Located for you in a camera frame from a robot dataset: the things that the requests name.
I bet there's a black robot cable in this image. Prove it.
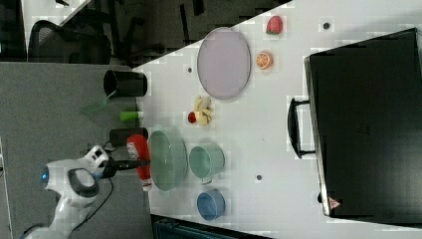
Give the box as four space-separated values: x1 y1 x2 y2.
69 177 114 233

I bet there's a round lavender plate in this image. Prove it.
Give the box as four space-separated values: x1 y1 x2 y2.
197 27 251 100

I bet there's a large red strawberry toy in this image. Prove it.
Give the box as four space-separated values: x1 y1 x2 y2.
266 16 283 35

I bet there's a small black cylinder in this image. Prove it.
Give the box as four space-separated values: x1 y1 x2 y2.
108 127 148 147

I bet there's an orange slice toy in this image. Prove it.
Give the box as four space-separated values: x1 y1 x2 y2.
256 51 274 70

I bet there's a black cylinder container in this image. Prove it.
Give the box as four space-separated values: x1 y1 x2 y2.
104 70 147 97

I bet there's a yellow plush banana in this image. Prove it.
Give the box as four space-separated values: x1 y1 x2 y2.
194 96 212 125

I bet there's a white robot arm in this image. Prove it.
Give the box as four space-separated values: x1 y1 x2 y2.
19 145 149 239

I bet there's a green oval strainer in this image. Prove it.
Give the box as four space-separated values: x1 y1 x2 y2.
149 129 188 192

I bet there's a black office chair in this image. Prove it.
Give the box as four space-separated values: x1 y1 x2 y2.
27 20 111 65

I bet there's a green cup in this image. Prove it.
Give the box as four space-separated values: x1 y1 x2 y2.
188 143 225 185

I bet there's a blue bowl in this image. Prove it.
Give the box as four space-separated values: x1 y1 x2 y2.
196 189 226 221

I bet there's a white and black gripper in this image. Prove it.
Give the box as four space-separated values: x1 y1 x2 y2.
83 145 150 179

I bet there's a red plush ketchup bottle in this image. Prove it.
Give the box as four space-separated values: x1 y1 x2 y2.
126 134 152 191

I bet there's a small dark red strawberry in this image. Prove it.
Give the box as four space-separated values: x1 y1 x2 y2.
188 112 196 123

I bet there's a toaster oven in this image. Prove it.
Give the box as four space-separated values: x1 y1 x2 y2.
304 28 422 228

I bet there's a green spatula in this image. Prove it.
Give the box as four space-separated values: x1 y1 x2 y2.
81 91 115 115

